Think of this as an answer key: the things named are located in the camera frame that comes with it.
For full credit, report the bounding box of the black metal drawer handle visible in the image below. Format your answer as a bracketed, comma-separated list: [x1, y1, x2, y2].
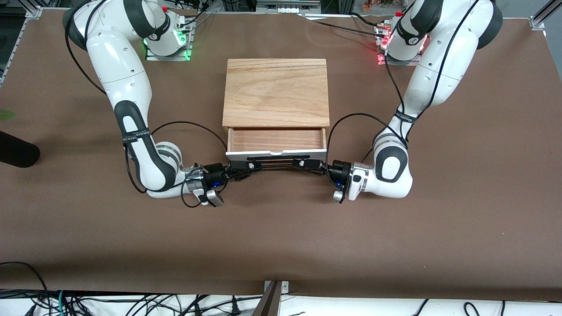
[246, 155, 309, 170]

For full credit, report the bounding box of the white-fronted wooden drawer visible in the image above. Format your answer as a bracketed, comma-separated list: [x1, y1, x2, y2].
[225, 127, 328, 162]

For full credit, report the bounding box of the light wooden drawer cabinet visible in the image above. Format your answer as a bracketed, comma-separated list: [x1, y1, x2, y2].
[222, 58, 331, 133]

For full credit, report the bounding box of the brown table cover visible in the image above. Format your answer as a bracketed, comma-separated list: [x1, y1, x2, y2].
[0, 9, 562, 303]

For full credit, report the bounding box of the grey electrical box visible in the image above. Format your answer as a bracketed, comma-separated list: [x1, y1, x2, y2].
[256, 0, 322, 14]

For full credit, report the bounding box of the black cylindrical object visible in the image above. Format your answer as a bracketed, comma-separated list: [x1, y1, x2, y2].
[0, 131, 41, 169]

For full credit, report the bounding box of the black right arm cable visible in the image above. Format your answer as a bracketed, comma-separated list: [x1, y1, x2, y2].
[64, 0, 230, 209]

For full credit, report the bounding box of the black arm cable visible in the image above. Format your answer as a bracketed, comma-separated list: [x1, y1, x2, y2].
[325, 0, 482, 177]
[64, 0, 230, 209]

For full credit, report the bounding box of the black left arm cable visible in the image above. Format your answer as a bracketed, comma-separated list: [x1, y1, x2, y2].
[325, 0, 482, 177]

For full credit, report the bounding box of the small metal bracket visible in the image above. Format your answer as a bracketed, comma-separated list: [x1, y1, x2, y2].
[263, 281, 290, 295]

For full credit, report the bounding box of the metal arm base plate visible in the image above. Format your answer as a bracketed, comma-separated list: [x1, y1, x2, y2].
[377, 22, 425, 67]
[145, 18, 194, 62]

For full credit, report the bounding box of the brown slanted post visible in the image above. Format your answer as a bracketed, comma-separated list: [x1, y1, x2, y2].
[252, 281, 282, 316]

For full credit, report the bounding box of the long black table cable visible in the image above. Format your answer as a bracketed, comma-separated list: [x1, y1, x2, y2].
[303, 12, 388, 39]

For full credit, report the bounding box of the black base cable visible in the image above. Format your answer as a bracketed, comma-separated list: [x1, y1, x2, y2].
[176, 0, 221, 31]

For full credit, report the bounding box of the black looping floor cable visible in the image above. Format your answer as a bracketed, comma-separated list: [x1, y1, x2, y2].
[0, 262, 50, 316]

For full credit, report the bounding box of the aluminium frame rail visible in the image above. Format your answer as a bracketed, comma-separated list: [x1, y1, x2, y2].
[0, 6, 43, 86]
[529, 0, 562, 30]

